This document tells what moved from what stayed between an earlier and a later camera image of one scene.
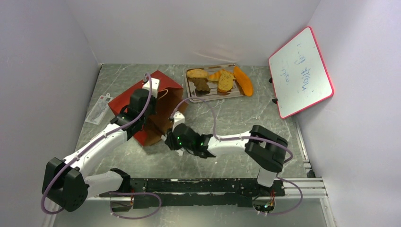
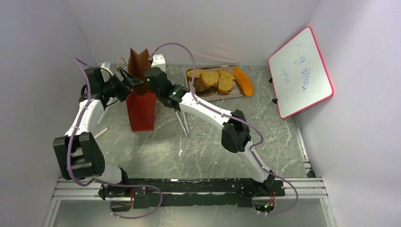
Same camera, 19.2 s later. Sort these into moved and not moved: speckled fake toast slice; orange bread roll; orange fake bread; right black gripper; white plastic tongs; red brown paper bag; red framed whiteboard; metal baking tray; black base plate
Moved: red brown paper bag; right black gripper; white plastic tongs; orange bread roll
Not moved: speckled fake toast slice; metal baking tray; orange fake bread; black base plate; red framed whiteboard
